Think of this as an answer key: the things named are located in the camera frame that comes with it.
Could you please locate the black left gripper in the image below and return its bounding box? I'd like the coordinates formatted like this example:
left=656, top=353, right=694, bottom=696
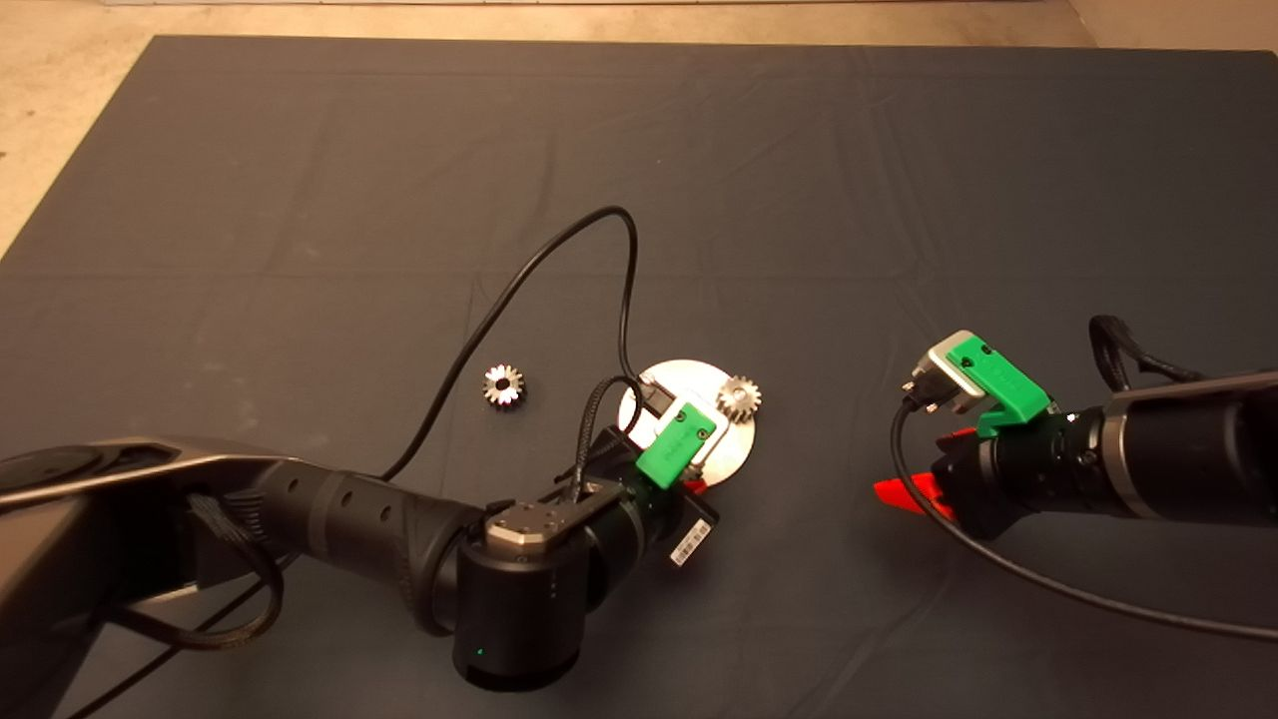
left=591, top=425, right=721, bottom=570

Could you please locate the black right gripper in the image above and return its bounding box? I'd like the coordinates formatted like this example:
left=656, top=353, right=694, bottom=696
left=874, top=407, right=1084, bottom=540

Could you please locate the dark steel planetary gear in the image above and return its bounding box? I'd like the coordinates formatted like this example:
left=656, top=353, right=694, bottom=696
left=717, top=374, right=763, bottom=422

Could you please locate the round metal carrier plate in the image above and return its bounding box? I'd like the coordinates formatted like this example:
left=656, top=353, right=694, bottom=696
left=619, top=359, right=758, bottom=485

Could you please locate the shiny steel planetary gear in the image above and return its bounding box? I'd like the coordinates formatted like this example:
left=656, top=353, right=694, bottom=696
left=483, top=364, right=526, bottom=408

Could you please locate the dark grey table cloth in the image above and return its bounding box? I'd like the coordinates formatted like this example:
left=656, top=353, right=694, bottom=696
left=0, top=36, right=1278, bottom=719

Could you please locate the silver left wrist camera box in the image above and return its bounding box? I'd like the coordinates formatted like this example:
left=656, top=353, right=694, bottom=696
left=654, top=394, right=720, bottom=465

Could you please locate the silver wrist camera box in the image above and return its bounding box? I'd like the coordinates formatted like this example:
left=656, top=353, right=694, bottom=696
left=654, top=394, right=720, bottom=465
left=902, top=330, right=989, bottom=413

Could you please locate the green left camera mount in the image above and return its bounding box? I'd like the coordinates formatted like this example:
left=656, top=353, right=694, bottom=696
left=635, top=404, right=717, bottom=490

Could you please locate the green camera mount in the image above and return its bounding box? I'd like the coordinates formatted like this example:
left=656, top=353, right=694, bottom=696
left=635, top=404, right=717, bottom=490
left=947, top=337, right=1051, bottom=437

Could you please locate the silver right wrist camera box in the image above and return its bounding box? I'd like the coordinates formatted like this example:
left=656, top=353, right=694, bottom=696
left=902, top=330, right=989, bottom=413

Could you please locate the green right camera mount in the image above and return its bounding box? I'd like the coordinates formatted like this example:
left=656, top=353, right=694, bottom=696
left=947, top=337, right=1051, bottom=437

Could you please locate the braided black left arm cable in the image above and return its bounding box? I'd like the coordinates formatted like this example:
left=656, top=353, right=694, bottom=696
left=569, top=375, right=650, bottom=500

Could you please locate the braided black arm cable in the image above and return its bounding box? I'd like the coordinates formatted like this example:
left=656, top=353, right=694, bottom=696
left=569, top=375, right=650, bottom=500
left=1088, top=315, right=1204, bottom=395

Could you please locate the braided black right arm cable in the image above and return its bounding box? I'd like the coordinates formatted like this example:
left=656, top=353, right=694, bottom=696
left=1088, top=315, right=1204, bottom=395

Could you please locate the thin black left camera cable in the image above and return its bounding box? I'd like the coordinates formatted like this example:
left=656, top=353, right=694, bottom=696
left=384, top=206, right=680, bottom=480

